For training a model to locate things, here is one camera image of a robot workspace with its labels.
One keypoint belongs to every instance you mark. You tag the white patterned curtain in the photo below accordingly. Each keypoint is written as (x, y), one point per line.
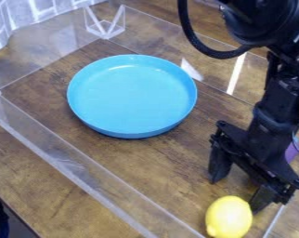
(19, 13)

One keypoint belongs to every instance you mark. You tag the blue round plastic tray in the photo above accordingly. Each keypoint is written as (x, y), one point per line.
(132, 96)

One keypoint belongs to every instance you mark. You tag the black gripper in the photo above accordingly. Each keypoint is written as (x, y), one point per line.
(257, 150)

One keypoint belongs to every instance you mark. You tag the clear acrylic corner bracket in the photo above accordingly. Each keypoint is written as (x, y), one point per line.
(103, 28)

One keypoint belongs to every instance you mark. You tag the yellow toy lemon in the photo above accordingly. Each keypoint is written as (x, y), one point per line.
(228, 218)

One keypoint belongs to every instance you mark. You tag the clear acrylic enclosure wall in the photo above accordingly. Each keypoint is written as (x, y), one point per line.
(78, 184)

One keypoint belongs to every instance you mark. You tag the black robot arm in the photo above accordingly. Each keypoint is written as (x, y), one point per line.
(265, 23)

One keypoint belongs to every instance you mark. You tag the purple toy eggplant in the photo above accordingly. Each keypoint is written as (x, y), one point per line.
(293, 151)

